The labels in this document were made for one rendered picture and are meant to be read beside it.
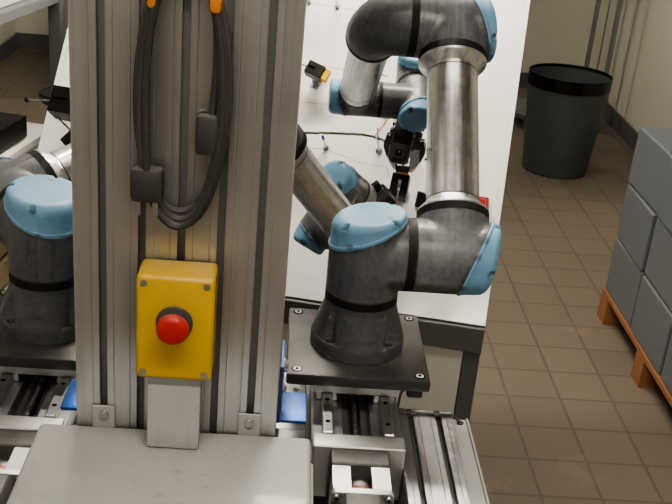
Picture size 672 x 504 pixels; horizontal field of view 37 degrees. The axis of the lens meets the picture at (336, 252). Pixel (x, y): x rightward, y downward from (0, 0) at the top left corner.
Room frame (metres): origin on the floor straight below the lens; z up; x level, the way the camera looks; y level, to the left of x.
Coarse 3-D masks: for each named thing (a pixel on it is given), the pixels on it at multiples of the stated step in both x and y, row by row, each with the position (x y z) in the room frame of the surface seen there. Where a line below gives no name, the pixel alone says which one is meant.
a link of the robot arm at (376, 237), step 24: (336, 216) 1.45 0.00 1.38; (360, 216) 1.44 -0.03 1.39; (384, 216) 1.44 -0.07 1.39; (336, 240) 1.42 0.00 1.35; (360, 240) 1.40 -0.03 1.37; (384, 240) 1.40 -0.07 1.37; (408, 240) 1.42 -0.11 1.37; (336, 264) 1.42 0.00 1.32; (360, 264) 1.40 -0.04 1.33; (384, 264) 1.40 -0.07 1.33; (408, 264) 1.40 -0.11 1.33; (336, 288) 1.41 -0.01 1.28; (360, 288) 1.40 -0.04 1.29; (384, 288) 1.41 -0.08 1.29; (408, 288) 1.41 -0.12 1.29
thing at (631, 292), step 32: (640, 128) 4.00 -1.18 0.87; (640, 160) 3.93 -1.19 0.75; (640, 192) 3.86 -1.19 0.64; (640, 224) 3.77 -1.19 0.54; (640, 256) 3.69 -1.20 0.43; (608, 288) 3.97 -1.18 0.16; (640, 288) 3.63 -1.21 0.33; (608, 320) 3.94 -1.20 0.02; (640, 320) 3.56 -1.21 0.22; (640, 352) 3.47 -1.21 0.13; (640, 384) 3.42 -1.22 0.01
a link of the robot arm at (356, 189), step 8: (336, 160) 1.99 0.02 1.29; (328, 168) 1.98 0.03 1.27; (336, 168) 1.97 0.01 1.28; (344, 168) 1.97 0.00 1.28; (352, 168) 1.99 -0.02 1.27; (336, 176) 1.96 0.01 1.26; (344, 176) 1.96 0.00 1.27; (352, 176) 1.97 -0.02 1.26; (360, 176) 2.01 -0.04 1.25; (336, 184) 1.95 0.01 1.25; (344, 184) 1.95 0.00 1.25; (352, 184) 1.97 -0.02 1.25; (360, 184) 1.99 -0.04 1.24; (368, 184) 2.04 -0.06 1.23; (344, 192) 1.96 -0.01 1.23; (352, 192) 1.97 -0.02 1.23; (360, 192) 1.99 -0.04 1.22; (368, 192) 2.02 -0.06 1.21; (352, 200) 1.98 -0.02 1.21; (360, 200) 2.00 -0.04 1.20
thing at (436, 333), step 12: (288, 300) 2.17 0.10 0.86; (300, 300) 2.18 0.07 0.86; (288, 312) 2.17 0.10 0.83; (420, 324) 2.13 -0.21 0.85; (432, 324) 2.13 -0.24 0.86; (444, 324) 2.12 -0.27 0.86; (456, 324) 2.13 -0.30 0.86; (432, 336) 2.13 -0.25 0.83; (444, 336) 2.12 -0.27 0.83; (456, 336) 2.12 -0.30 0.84; (468, 336) 2.11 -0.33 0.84; (480, 336) 2.11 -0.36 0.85; (456, 348) 2.12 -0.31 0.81; (468, 348) 2.11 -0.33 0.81; (480, 348) 2.11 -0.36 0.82
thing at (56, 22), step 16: (0, 0) 2.45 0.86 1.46; (16, 0) 2.54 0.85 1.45; (32, 0) 2.58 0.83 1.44; (48, 0) 2.65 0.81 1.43; (64, 0) 2.74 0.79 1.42; (0, 16) 2.38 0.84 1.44; (16, 16) 2.46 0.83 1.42; (48, 16) 2.71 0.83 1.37; (64, 16) 2.74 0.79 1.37; (64, 32) 2.73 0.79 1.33; (32, 128) 2.70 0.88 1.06; (16, 144) 2.56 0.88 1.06; (32, 144) 2.60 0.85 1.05
